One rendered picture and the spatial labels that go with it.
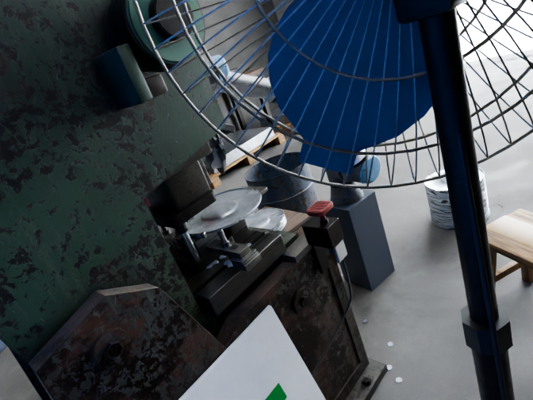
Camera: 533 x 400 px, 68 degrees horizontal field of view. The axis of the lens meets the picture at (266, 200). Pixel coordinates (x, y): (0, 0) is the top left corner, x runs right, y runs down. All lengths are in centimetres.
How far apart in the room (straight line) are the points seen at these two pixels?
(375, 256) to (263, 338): 96
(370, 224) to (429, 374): 66
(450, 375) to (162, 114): 127
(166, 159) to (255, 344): 52
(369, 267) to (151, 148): 127
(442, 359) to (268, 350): 76
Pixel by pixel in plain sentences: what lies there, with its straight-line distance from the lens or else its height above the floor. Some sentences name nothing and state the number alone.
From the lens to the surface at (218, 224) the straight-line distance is 121.
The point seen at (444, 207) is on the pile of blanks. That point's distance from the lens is 227.
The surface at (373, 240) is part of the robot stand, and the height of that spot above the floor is 23.
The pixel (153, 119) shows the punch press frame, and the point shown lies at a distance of 95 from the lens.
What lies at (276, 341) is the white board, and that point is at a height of 50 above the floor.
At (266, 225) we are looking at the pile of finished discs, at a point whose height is 39.
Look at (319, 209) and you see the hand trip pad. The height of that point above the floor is 76.
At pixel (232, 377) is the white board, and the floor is 53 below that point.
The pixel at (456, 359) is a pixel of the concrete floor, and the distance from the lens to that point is 167.
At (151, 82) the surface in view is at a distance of 85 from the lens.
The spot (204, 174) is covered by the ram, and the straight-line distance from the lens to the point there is 117.
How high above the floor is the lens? 125
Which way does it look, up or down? 22 degrees down
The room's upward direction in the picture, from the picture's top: 21 degrees counter-clockwise
